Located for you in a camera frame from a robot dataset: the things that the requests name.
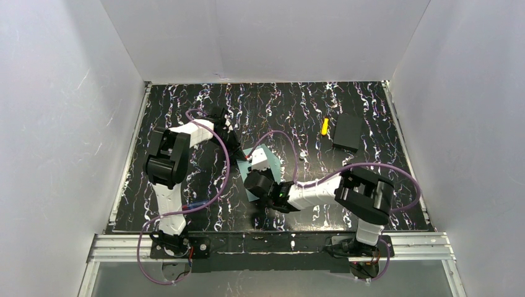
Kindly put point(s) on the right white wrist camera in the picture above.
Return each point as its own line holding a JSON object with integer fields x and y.
{"x": 258, "y": 160}

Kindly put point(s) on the teal envelope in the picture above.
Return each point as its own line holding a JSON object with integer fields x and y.
{"x": 274, "y": 167}

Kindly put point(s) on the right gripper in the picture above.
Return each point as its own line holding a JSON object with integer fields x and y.
{"x": 249, "y": 169}

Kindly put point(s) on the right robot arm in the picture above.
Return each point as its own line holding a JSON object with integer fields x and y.
{"x": 362, "y": 192}

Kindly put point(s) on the blue red screwdriver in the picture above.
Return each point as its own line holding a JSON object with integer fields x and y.
{"x": 194, "y": 205}

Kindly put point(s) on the yellow marker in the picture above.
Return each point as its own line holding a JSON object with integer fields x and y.
{"x": 325, "y": 126}

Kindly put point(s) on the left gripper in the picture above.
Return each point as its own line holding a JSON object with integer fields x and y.
{"x": 229, "y": 137}

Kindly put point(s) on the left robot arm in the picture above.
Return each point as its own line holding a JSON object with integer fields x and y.
{"x": 167, "y": 161}

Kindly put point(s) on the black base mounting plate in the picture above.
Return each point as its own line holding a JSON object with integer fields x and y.
{"x": 334, "y": 251}

